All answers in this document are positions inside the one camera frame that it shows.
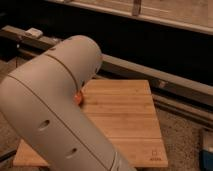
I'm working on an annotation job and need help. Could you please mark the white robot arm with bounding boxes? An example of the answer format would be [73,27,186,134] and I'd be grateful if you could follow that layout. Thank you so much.
[0,35,136,171]

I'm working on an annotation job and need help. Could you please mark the wooden cutting board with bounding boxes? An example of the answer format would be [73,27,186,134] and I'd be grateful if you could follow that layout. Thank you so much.
[12,79,169,168]

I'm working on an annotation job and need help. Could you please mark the blue white container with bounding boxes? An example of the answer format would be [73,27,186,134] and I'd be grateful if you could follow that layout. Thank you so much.
[200,129,213,171]

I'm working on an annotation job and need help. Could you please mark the wooden ledge beam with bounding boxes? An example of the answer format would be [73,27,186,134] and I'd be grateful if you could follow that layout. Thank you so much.
[0,25,213,128]

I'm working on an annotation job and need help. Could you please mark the orange ceramic bowl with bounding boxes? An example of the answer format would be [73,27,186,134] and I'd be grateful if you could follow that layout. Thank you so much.
[74,91,83,105]

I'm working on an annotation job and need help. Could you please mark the small white box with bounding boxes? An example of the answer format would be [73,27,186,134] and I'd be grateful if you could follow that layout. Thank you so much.
[25,28,43,38]

